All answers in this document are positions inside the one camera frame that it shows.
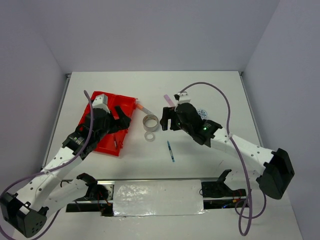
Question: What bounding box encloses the red pen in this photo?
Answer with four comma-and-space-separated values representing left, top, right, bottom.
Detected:
112, 133, 118, 150

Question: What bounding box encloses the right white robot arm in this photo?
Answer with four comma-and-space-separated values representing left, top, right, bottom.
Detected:
160, 103, 295, 200

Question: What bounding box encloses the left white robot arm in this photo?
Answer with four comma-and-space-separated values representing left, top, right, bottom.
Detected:
0, 106, 131, 240

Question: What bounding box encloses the large clear tape roll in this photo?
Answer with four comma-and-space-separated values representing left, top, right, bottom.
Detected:
142, 114, 160, 132

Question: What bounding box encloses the blue white bottle far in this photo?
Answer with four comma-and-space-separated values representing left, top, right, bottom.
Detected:
197, 108, 208, 120

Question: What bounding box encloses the orange capped highlighter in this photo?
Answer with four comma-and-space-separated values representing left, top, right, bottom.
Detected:
136, 104, 153, 115

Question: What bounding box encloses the small clear tape roll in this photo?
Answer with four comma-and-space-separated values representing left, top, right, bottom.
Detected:
144, 131, 155, 142

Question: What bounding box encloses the pink highlighter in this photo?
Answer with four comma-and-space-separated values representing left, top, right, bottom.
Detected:
163, 94, 175, 107

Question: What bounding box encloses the red compartment organizer tray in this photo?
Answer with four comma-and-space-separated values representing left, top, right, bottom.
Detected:
69, 91, 136, 157

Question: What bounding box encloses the blue crayon pen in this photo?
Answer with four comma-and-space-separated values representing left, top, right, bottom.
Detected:
167, 140, 175, 163

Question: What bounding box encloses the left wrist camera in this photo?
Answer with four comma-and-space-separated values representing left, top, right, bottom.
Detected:
92, 94, 110, 113

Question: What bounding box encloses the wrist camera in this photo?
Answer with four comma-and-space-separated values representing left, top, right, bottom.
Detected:
92, 94, 110, 113
174, 91, 191, 105

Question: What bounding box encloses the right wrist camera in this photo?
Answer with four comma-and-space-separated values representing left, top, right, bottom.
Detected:
174, 91, 191, 105

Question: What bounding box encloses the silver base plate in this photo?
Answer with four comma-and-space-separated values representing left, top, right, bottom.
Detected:
65, 179, 247, 217

